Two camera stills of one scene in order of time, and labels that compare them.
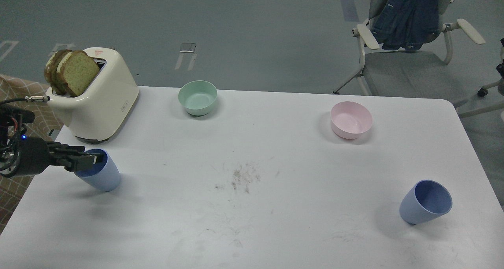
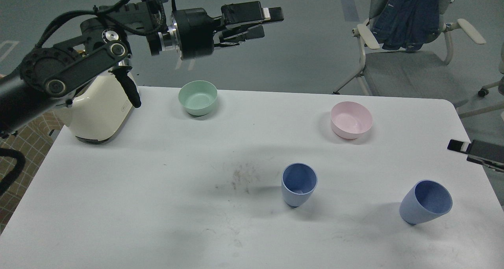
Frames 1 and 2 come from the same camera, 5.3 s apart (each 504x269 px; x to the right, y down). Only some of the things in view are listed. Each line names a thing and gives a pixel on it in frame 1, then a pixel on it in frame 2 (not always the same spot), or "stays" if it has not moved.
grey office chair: (423, 73) stays
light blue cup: (105, 176) to (299, 181)
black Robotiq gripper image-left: (36, 154) to (195, 28)
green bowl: (197, 97) stays
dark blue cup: (426, 200) stays
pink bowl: (349, 119) stays
